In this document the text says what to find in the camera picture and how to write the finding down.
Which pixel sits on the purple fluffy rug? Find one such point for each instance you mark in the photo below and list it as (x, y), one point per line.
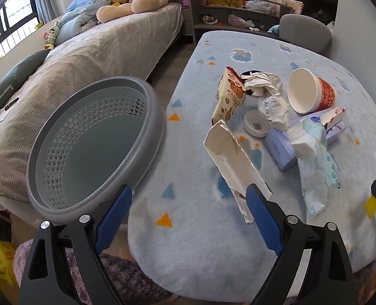
(127, 279)

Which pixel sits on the lavender cardboard box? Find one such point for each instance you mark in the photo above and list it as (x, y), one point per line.
(278, 149)

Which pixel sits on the blue printed pillow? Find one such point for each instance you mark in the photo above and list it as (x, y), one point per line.
(86, 0)

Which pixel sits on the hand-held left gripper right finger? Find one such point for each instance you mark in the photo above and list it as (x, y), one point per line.
(264, 219)

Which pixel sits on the light blue wipes packet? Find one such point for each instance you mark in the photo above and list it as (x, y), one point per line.
(318, 171)

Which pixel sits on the printed paper cup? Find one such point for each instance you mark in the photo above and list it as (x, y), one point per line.
(209, 19)

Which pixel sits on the white plastic bag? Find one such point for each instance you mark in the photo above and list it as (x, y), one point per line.
(331, 27)

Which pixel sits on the blue cloth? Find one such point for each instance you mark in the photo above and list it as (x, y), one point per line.
(273, 29)

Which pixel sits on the light blue printed blanket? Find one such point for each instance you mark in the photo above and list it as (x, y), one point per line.
(191, 244)

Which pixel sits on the clear plastic bag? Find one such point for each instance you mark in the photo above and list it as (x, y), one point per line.
(259, 5)

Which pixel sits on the grey perforated wastebasket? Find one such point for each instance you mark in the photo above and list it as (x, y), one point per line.
(89, 152)

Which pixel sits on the gold foil packets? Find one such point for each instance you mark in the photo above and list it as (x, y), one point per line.
(223, 1)

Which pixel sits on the printed paper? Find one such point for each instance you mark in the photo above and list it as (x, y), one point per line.
(275, 111)

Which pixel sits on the white paper sheet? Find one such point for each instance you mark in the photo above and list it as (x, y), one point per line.
(2, 117)

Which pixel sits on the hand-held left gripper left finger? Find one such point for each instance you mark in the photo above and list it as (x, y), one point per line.
(113, 219)

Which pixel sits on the light blue quilt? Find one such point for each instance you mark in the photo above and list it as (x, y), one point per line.
(73, 25)

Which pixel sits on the grey nightstand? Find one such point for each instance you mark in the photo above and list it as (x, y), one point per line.
(188, 19)

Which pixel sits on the pink plastic bag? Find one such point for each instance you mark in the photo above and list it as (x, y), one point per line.
(238, 21)

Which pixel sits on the red and cream snack packet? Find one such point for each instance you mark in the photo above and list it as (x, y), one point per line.
(229, 98)

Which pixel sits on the torn white paper carton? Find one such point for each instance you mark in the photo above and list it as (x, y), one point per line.
(235, 165)

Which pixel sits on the grey chair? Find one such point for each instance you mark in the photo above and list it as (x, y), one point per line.
(305, 31)

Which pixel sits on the dark green pillow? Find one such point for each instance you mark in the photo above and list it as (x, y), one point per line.
(13, 76)

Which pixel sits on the red and white paper cup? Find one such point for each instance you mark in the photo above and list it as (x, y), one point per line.
(326, 93)

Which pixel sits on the red playing card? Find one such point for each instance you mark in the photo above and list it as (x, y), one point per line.
(334, 114)

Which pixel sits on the small white bowl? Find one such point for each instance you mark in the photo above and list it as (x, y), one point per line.
(256, 125)

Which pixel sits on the pink paper bag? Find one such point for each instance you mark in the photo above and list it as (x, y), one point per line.
(296, 6)

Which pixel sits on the window with black frame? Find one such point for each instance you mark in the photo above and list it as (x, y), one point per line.
(13, 9)

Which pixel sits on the small green plush toy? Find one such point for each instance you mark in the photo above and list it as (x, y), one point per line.
(52, 33)

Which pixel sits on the bed with grey checked sheet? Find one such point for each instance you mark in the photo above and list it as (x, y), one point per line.
(80, 60)

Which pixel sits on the grey shelf desk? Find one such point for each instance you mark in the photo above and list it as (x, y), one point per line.
(221, 12)

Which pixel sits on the yellow bag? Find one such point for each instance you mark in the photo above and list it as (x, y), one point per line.
(0, 260)

